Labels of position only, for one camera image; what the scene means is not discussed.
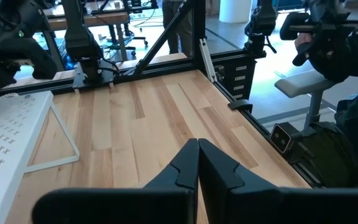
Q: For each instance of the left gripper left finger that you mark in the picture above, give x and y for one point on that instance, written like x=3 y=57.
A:
x=120 y=205

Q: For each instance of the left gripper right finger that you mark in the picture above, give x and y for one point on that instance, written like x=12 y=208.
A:
x=259 y=205

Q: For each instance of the clear glass candle holder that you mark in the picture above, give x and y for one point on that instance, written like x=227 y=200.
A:
x=9 y=95

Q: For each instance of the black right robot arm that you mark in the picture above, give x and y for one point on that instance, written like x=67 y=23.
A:
x=79 y=40

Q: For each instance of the white dotted mat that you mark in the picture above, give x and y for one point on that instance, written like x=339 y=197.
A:
x=5 y=140

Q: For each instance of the wooden background table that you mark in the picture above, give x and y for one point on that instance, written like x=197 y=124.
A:
x=104 y=19

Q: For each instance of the black table edge clamp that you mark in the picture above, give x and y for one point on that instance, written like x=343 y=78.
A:
x=239 y=105

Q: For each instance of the grey padded armrest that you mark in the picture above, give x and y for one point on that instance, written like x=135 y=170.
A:
x=300 y=84

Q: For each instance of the black drawer cabinet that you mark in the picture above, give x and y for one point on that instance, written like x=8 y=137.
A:
x=228 y=74

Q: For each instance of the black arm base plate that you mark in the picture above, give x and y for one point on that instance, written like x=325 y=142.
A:
x=82 y=79

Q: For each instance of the black table-level camera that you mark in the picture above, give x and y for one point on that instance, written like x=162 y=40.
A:
x=281 y=138

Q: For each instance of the silver aluminium bracket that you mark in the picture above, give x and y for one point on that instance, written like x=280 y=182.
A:
x=208 y=62

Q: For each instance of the black aluminium table frame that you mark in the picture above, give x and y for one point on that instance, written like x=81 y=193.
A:
x=199 y=31

